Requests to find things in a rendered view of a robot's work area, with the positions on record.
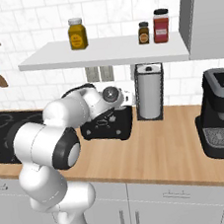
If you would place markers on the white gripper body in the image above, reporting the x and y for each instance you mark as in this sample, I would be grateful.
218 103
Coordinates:
128 97

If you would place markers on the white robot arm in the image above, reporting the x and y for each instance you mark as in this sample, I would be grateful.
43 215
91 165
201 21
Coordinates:
38 139

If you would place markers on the black toaster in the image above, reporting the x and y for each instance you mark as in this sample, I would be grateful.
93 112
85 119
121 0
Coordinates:
119 124

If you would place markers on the white paper towel roll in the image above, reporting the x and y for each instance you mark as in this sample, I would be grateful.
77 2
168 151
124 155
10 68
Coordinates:
150 94

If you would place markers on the small brown spice jar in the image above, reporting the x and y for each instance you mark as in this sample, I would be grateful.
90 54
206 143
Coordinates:
144 34

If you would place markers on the red spice jar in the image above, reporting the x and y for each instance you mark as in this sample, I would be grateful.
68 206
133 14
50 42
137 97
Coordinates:
161 26

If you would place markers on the yellow spice jar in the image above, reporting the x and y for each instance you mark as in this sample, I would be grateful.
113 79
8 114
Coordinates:
77 37

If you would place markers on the black coffee machine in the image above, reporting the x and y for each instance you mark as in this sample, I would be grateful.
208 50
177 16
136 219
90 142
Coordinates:
217 104

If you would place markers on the grey drawer front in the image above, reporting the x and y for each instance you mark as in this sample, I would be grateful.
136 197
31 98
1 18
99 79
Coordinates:
110 190
8 196
150 195

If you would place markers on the grey cupboard door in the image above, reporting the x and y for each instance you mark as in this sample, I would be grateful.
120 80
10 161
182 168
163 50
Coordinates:
177 218
107 220

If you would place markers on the black hob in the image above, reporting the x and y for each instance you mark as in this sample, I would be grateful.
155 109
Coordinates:
1 137

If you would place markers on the grey wall socket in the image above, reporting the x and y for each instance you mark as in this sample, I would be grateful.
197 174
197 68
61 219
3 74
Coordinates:
92 74
107 73

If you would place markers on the white wall shelf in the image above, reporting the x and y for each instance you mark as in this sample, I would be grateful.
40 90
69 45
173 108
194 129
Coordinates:
110 53

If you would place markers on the grey wall cupboard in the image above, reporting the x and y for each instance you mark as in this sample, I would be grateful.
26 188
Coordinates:
208 12

